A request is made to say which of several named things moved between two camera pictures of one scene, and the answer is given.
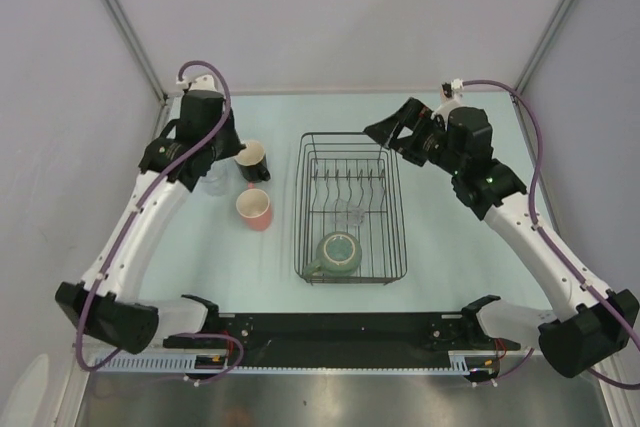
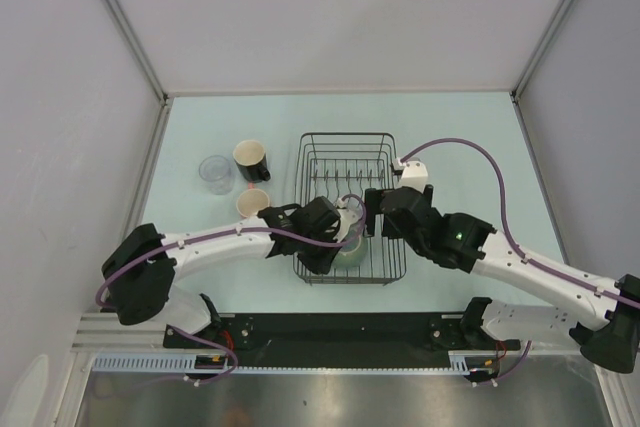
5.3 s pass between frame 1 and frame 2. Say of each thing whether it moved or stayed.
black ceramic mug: stayed
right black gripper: moved
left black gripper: moved
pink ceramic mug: stayed
